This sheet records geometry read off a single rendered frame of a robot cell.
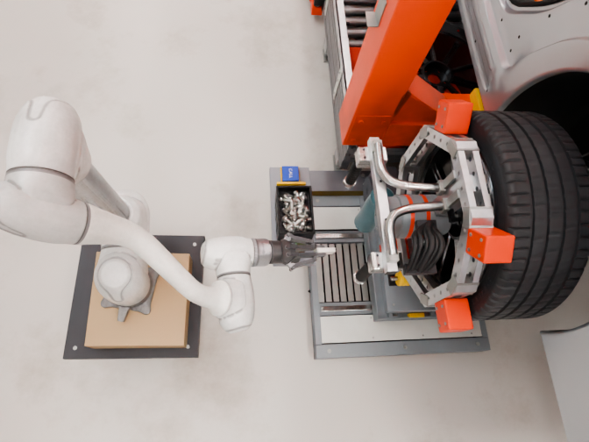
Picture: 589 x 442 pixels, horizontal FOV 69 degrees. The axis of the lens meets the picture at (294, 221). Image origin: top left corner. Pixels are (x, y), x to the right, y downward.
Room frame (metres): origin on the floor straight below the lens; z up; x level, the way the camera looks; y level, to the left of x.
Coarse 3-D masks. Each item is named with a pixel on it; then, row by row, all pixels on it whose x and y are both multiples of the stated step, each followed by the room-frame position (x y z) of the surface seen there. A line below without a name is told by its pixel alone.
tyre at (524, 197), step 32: (480, 128) 0.81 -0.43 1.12; (512, 128) 0.82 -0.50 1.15; (544, 128) 0.85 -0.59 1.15; (512, 160) 0.69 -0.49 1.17; (544, 160) 0.72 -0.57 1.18; (576, 160) 0.75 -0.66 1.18; (416, 192) 0.84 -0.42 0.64; (512, 192) 0.61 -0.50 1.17; (544, 192) 0.64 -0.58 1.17; (576, 192) 0.66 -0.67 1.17; (512, 224) 0.54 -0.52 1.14; (544, 224) 0.56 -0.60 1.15; (576, 224) 0.59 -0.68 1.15; (544, 256) 0.50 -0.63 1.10; (576, 256) 0.52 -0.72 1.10; (480, 288) 0.42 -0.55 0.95; (512, 288) 0.42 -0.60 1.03; (544, 288) 0.45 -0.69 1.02
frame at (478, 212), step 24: (432, 144) 0.87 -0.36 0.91; (456, 144) 0.74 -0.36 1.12; (408, 168) 0.86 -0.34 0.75; (456, 168) 0.68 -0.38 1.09; (480, 168) 0.68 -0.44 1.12; (408, 192) 0.82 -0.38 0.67; (480, 192) 0.62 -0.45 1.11; (480, 216) 0.55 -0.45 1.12; (408, 240) 0.66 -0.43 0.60; (456, 264) 0.45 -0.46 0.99; (480, 264) 0.46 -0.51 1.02; (432, 288) 0.46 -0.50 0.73; (456, 288) 0.40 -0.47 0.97
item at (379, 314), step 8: (368, 232) 0.83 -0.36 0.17; (368, 240) 0.79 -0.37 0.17; (368, 248) 0.76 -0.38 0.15; (376, 248) 0.77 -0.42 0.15; (376, 280) 0.62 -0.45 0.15; (376, 288) 0.58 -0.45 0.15; (376, 296) 0.53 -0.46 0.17; (376, 304) 0.50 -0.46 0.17; (376, 312) 0.47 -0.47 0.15; (384, 312) 0.48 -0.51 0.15; (408, 312) 0.51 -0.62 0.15; (416, 312) 0.52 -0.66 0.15; (424, 312) 0.53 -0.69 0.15; (432, 312) 0.54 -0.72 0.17; (376, 320) 0.44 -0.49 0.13; (384, 320) 0.45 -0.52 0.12; (392, 320) 0.46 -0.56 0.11; (400, 320) 0.48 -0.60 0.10
